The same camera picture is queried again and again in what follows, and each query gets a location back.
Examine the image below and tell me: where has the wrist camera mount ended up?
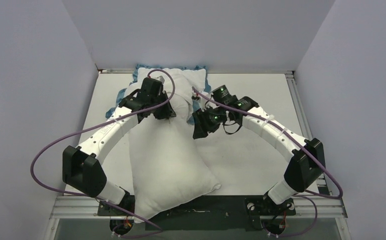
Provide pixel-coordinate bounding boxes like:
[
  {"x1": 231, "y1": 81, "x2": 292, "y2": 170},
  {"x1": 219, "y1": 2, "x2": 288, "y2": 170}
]
[
  {"x1": 191, "y1": 91, "x2": 209, "y2": 105},
  {"x1": 153, "y1": 75, "x2": 165, "y2": 84}
]

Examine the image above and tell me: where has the purple cable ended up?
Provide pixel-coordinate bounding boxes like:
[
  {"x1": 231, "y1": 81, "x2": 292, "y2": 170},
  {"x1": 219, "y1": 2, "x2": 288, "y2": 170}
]
[
  {"x1": 29, "y1": 68, "x2": 176, "y2": 239},
  {"x1": 191, "y1": 86, "x2": 344, "y2": 239}
]

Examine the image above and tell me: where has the white pillowcase with blue trim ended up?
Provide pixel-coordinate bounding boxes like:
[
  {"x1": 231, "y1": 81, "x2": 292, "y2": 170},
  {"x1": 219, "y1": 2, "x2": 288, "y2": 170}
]
[{"x1": 115, "y1": 64, "x2": 212, "y2": 125}]

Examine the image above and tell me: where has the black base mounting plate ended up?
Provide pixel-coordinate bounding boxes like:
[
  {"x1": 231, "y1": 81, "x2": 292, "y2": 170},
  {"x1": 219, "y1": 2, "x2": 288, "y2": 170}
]
[{"x1": 97, "y1": 194, "x2": 297, "y2": 232}]

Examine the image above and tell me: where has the white pillow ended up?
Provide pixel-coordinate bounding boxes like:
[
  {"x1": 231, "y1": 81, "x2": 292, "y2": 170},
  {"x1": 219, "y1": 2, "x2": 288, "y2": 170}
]
[{"x1": 128, "y1": 70, "x2": 221, "y2": 223}]

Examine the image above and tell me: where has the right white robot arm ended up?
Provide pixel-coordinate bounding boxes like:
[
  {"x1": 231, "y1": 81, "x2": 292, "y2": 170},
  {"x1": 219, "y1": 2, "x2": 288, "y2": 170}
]
[{"x1": 193, "y1": 85, "x2": 325, "y2": 214}]

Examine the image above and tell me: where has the aluminium right side rail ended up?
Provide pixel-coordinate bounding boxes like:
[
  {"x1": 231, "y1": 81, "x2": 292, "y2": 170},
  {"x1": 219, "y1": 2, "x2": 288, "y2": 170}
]
[{"x1": 285, "y1": 70, "x2": 328, "y2": 186}]

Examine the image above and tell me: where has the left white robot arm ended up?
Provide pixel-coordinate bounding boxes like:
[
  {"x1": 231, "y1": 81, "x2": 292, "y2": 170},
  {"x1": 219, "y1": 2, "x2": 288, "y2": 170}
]
[{"x1": 62, "y1": 76, "x2": 176, "y2": 215}]

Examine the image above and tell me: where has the aluminium rail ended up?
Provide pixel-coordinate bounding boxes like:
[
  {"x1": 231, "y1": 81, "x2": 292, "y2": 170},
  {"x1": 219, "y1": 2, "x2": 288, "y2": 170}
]
[
  {"x1": 285, "y1": 70, "x2": 328, "y2": 186},
  {"x1": 50, "y1": 195, "x2": 347, "y2": 219}
]

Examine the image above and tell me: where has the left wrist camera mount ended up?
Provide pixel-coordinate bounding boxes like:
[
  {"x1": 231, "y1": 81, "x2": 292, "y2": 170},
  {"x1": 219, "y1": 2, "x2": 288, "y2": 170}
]
[{"x1": 153, "y1": 75, "x2": 165, "y2": 84}]

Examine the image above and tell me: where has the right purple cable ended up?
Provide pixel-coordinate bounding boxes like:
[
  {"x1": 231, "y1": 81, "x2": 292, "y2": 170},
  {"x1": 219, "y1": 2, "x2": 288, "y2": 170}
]
[{"x1": 191, "y1": 86, "x2": 344, "y2": 239}]

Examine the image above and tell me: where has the aluminium front rail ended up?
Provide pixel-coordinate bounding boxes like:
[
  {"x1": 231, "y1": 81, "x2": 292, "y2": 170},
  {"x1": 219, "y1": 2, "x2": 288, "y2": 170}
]
[{"x1": 50, "y1": 195, "x2": 347, "y2": 219}]

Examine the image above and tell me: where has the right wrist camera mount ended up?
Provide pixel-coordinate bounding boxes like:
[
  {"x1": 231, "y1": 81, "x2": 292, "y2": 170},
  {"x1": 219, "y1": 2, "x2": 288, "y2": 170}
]
[{"x1": 191, "y1": 91, "x2": 209, "y2": 105}]

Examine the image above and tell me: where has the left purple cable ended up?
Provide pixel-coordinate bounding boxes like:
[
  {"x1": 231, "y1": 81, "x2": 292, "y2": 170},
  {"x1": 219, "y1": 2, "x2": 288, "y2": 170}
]
[{"x1": 29, "y1": 68, "x2": 176, "y2": 239}]

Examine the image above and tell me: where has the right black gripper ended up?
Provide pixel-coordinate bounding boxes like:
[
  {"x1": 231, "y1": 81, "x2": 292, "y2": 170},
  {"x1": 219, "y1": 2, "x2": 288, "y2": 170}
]
[{"x1": 193, "y1": 104, "x2": 228, "y2": 139}]

